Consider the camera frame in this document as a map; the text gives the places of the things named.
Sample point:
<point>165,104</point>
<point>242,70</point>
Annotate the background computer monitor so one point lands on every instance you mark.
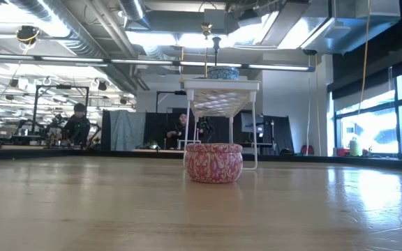
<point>252,122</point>

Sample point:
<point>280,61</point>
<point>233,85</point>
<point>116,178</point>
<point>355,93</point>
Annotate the black curtain partition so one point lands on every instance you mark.
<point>277,134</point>

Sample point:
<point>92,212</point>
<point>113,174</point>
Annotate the long ceiling light bar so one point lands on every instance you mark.
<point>145,62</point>

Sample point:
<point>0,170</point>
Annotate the blue patterned candle tin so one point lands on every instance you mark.
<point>223,73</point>

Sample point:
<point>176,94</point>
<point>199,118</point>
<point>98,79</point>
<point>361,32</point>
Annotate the person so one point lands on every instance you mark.
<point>77,127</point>
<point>177,130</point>

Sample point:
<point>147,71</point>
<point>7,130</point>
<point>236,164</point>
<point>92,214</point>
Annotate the red chair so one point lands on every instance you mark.
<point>307,150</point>

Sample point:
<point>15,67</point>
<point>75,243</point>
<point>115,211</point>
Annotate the green bottle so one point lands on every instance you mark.
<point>355,147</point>

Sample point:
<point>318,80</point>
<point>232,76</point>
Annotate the black candlestick holder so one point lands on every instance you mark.
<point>216,45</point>

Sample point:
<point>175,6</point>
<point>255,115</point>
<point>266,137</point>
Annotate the black metal table frame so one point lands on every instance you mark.
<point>82,153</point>

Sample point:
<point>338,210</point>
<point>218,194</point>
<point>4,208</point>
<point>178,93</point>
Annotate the pink patterned candle tin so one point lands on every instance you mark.
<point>214,164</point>

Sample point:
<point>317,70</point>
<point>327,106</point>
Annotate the grey cloth partition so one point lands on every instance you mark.
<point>126,130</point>

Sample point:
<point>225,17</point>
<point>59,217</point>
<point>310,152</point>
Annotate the black background gantry frame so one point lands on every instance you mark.
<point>61,87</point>

